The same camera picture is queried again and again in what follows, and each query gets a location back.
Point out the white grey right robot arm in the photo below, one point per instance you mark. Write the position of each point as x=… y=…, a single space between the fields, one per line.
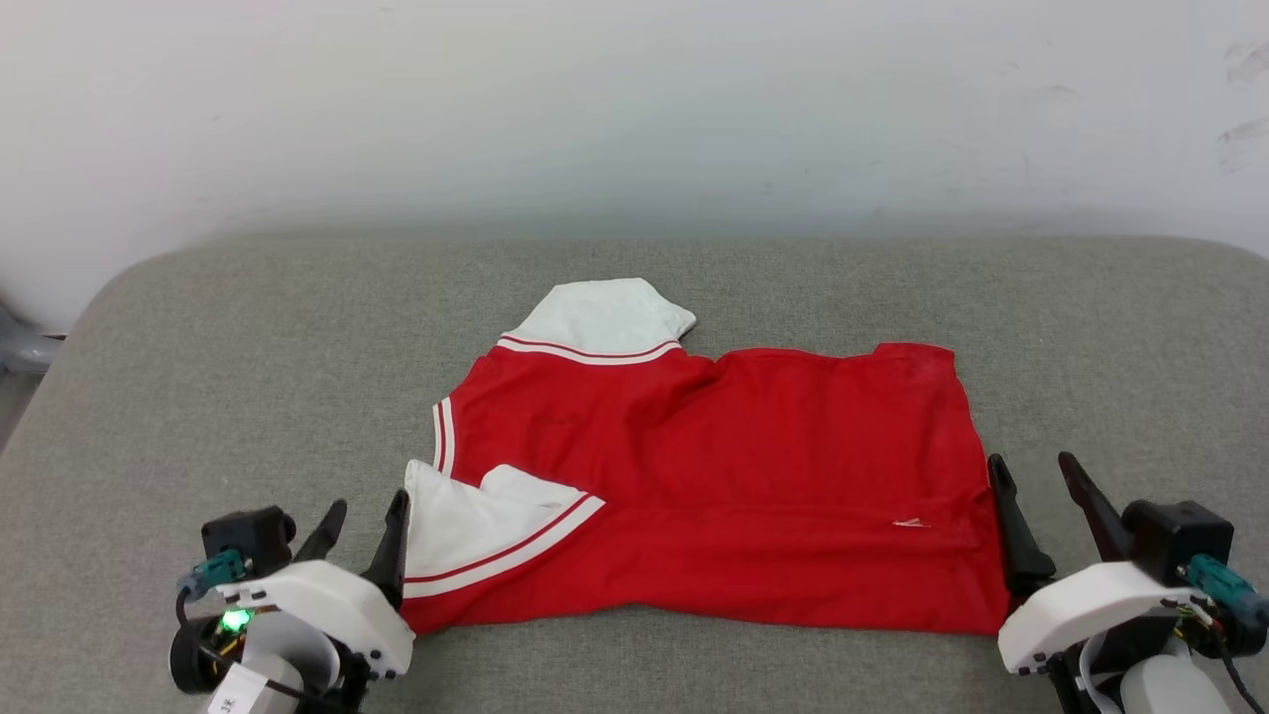
x=1160 y=689

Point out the teal left camera connector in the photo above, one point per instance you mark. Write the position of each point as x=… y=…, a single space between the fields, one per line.
x=216 y=572

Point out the teal right camera connector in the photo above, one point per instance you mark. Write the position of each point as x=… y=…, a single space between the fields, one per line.
x=1224 y=590

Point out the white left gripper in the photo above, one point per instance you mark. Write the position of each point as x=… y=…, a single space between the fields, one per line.
x=342 y=605

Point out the teal camera connector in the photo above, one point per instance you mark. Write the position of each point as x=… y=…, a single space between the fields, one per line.
x=216 y=572
x=1224 y=590

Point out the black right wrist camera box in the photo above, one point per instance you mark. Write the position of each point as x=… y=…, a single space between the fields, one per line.
x=1175 y=535

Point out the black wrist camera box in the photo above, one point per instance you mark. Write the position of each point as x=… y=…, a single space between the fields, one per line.
x=248 y=535
x=1175 y=535

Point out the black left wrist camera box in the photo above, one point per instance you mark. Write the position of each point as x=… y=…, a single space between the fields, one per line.
x=248 y=535

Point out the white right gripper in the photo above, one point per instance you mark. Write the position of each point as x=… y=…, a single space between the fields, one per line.
x=1091 y=605

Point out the grey plastic object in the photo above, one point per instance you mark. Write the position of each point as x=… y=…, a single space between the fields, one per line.
x=25 y=347

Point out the red and white garment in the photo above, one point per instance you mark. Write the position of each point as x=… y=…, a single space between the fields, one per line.
x=744 y=456

